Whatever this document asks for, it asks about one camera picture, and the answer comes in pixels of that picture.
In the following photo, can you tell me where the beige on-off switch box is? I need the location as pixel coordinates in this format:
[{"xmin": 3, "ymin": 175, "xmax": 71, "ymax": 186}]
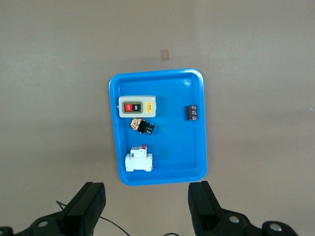
[{"xmin": 115, "ymin": 95, "xmax": 157, "ymax": 118}]

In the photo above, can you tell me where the white circuit breaker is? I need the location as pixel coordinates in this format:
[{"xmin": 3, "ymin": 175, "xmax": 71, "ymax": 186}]
[{"xmin": 125, "ymin": 144, "xmax": 154, "ymax": 173}]

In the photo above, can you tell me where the blue plastic tray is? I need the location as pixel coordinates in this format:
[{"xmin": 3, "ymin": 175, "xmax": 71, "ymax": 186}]
[{"xmin": 108, "ymin": 68, "xmax": 208, "ymax": 186}]

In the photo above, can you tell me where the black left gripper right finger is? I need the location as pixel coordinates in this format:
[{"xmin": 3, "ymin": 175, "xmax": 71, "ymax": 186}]
[{"xmin": 188, "ymin": 181, "xmax": 299, "ymax": 236}]

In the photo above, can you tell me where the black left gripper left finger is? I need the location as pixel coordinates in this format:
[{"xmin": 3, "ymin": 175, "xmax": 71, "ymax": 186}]
[{"xmin": 0, "ymin": 182, "xmax": 107, "ymax": 236}]

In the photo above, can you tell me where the long thin black cable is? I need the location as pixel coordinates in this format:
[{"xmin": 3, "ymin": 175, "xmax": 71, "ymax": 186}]
[{"xmin": 98, "ymin": 216, "xmax": 178, "ymax": 236}]

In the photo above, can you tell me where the orange black push button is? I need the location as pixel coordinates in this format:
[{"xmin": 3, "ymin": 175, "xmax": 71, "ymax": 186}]
[{"xmin": 129, "ymin": 118, "xmax": 156, "ymax": 136}]

